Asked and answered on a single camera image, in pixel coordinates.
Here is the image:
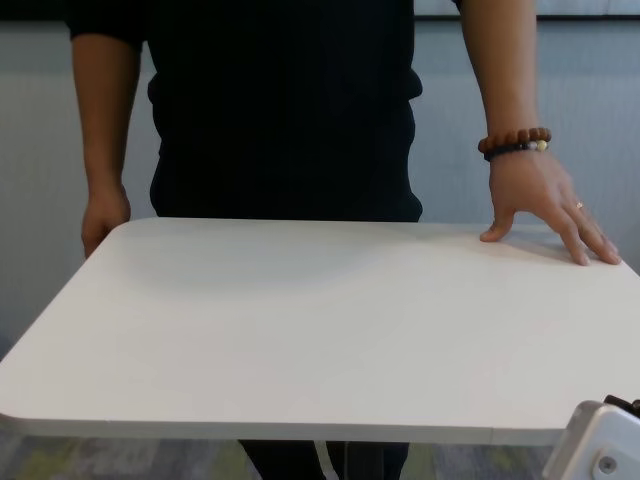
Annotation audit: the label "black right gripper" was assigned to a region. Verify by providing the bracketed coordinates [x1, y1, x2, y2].
[602, 394, 640, 416]

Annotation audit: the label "white rolling pedestal table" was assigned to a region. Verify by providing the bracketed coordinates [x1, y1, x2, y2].
[0, 216, 640, 480]

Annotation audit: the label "person's left forearm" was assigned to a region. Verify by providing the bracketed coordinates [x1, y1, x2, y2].
[452, 0, 544, 142]

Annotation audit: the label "person's right forearm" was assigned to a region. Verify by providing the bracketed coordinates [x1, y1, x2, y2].
[71, 34, 146, 191]

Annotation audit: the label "person's left hand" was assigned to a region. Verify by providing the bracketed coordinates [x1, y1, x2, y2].
[479, 149, 623, 267]

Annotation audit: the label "person's right hand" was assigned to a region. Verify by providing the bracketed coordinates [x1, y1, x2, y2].
[81, 182, 132, 260]

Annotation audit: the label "black trousers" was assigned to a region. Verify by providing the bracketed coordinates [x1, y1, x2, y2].
[238, 439, 409, 480]

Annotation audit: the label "person in black clothes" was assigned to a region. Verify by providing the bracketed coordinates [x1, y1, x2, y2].
[64, 0, 424, 224]

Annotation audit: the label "dark bead bracelet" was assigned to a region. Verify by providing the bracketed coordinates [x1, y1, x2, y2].
[483, 139, 550, 162]

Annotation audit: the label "brown wooden bead bracelet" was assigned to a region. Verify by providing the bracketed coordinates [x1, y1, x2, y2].
[477, 127, 554, 155]

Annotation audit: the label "black horizontal wall trim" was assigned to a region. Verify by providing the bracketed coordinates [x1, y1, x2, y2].
[0, 0, 640, 22]

